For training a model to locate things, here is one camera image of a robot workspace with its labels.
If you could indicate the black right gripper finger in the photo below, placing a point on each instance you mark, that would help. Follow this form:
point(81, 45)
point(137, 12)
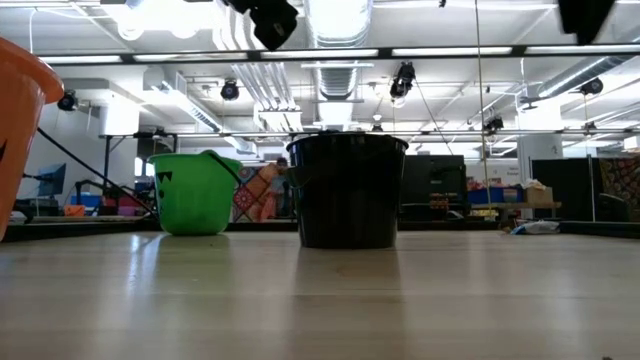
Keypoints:
point(570, 15)
point(597, 15)

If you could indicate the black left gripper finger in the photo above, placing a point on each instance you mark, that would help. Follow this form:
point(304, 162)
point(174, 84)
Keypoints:
point(286, 25)
point(262, 27)

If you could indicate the black plastic bucket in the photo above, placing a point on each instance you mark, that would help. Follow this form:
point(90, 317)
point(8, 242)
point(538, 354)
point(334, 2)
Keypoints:
point(347, 195)

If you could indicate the orange plastic bucket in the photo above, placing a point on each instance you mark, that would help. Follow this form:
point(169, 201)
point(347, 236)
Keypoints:
point(20, 125)

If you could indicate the black beam with light strips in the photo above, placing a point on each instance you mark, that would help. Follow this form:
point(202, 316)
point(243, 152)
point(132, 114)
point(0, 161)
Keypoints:
point(519, 50)

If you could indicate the person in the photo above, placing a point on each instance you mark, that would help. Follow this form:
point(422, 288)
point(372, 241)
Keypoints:
point(279, 175)

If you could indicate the brown patterned panel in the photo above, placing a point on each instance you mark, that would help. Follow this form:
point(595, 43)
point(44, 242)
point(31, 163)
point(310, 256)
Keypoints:
point(622, 175)

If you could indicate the colourful patterned cloth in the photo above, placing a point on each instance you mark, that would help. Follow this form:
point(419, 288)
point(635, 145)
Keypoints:
point(250, 197)

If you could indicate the cardboard box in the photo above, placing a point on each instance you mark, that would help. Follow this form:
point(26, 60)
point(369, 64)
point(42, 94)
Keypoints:
point(540, 195)

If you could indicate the green plastic bucket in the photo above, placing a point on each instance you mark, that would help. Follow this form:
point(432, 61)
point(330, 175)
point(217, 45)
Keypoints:
point(192, 200)

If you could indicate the black office chair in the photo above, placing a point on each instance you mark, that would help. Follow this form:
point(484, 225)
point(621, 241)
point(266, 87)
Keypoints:
point(612, 207)

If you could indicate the blue storage bin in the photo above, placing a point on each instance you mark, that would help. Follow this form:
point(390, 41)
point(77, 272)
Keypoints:
point(495, 195)

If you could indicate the wooden background table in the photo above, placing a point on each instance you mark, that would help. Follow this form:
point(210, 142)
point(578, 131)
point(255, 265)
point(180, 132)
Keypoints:
point(515, 205)

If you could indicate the black background rack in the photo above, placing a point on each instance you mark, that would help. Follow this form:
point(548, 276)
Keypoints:
point(106, 165)

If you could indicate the large black cabinet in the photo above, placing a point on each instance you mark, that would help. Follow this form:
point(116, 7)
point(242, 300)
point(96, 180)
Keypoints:
point(435, 175)

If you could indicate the white blue Hershey's bar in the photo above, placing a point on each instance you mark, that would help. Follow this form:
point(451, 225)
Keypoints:
point(537, 228)

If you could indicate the computer monitor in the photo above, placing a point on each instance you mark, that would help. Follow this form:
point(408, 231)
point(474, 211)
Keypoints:
point(52, 180)

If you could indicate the silver ventilation duct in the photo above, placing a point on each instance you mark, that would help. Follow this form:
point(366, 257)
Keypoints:
point(575, 77)

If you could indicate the black hanging ceiling camera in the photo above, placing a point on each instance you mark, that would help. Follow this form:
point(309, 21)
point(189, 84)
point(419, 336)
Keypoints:
point(592, 86)
point(230, 90)
point(402, 80)
point(67, 100)
point(494, 124)

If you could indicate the ribbed grey ceiling duct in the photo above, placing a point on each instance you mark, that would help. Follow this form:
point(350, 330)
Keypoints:
point(337, 82)

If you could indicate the black partition wall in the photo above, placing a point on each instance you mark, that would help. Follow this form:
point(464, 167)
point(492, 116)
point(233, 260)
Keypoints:
point(565, 185)

